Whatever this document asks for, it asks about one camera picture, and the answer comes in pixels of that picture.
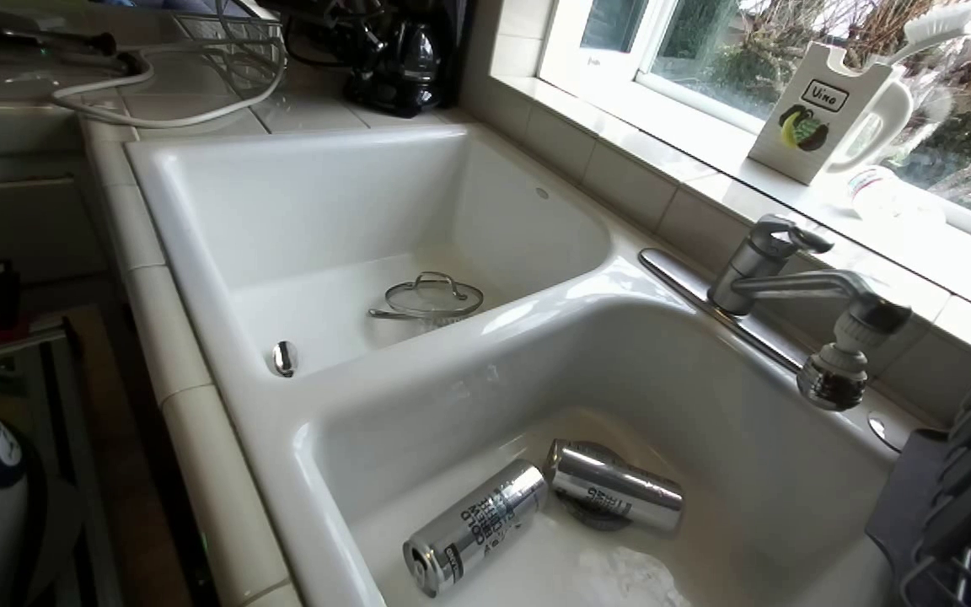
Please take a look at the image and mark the wire dish rack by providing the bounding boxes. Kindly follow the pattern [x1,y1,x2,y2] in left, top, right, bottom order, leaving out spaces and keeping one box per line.
[168,0,285,97]

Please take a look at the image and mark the plain silver metal can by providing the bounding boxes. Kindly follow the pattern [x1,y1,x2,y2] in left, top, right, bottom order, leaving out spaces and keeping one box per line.
[549,437,684,532]

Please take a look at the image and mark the white dish brush holder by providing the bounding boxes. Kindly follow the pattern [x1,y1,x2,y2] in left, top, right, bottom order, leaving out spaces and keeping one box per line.
[747,2,971,184]

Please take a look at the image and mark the black coffee maker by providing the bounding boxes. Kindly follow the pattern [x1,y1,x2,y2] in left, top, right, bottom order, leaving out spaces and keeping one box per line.
[285,0,457,117]

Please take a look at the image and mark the small chrome drain stopper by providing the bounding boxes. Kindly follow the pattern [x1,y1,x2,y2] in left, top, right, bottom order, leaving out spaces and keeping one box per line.
[274,341,295,378]

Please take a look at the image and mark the white window frame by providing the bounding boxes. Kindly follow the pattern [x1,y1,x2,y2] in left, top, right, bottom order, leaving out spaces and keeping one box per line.
[490,0,971,262]

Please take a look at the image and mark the white cable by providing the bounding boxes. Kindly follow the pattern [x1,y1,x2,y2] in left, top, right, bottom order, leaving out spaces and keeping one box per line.
[48,44,291,133]

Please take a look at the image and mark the chrome sink faucet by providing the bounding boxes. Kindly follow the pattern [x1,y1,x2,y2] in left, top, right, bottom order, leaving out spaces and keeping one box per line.
[638,215,914,412]

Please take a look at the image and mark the glass pot lid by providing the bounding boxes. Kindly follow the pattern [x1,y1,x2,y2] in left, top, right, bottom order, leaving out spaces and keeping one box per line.
[371,269,484,324]

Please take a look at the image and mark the white double basin sink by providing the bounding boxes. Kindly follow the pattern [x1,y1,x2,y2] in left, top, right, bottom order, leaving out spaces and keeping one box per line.
[129,124,897,607]

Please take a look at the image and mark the black dish drying rack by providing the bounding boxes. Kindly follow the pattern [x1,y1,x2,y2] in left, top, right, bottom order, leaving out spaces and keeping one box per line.
[865,395,971,607]

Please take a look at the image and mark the silver can with label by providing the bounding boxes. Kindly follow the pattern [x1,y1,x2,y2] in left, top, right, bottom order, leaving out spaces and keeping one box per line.
[400,459,547,598]

